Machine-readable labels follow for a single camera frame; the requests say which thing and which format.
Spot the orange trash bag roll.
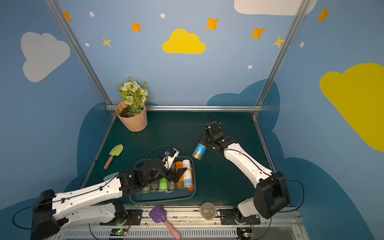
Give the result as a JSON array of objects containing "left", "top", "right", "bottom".
[
  {"left": 175, "top": 161, "right": 184, "bottom": 190},
  {"left": 187, "top": 168, "right": 195, "bottom": 191}
]

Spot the purple toy shovel pink handle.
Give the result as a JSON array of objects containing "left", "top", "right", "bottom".
[{"left": 149, "top": 205, "right": 182, "bottom": 240}]

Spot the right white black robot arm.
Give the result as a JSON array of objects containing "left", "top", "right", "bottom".
[{"left": 193, "top": 121, "right": 291, "bottom": 222}]

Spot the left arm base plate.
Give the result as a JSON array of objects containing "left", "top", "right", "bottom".
[{"left": 100, "top": 209, "right": 143, "bottom": 226}]

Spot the right circuit board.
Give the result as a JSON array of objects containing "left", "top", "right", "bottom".
[{"left": 236, "top": 228, "right": 255, "bottom": 240}]

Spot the green trowel wooden handle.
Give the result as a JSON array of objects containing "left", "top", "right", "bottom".
[{"left": 103, "top": 144, "right": 124, "bottom": 170}]

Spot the beige flower pot with plant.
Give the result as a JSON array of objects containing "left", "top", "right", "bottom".
[{"left": 115, "top": 76, "right": 149, "bottom": 132}]

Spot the light blue toy shovel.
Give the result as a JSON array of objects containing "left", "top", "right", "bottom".
[{"left": 103, "top": 172, "right": 119, "bottom": 182}]

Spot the teal plastic storage box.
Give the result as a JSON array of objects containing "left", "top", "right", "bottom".
[{"left": 128, "top": 155, "right": 197, "bottom": 205}]

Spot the green roll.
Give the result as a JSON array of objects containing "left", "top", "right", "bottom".
[{"left": 159, "top": 178, "right": 168, "bottom": 192}]

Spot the grey trash bag roll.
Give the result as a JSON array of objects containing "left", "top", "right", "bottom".
[{"left": 150, "top": 181, "right": 159, "bottom": 192}]

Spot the left circuit board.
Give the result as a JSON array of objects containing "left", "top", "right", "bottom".
[{"left": 110, "top": 229, "right": 129, "bottom": 237}]

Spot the circuit board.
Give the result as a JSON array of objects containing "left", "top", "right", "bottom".
[
  {"left": 110, "top": 229, "right": 129, "bottom": 237},
  {"left": 236, "top": 228, "right": 255, "bottom": 240}
]

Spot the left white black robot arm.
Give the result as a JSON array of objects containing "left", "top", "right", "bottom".
[{"left": 30, "top": 149, "right": 187, "bottom": 240}]

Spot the round clear lid dish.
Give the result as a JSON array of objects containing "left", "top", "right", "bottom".
[{"left": 201, "top": 202, "right": 217, "bottom": 220}]

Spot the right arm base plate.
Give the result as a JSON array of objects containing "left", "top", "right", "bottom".
[{"left": 217, "top": 209, "right": 261, "bottom": 225}]

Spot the white roll blue end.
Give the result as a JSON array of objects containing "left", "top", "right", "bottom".
[{"left": 182, "top": 159, "right": 191, "bottom": 188}]

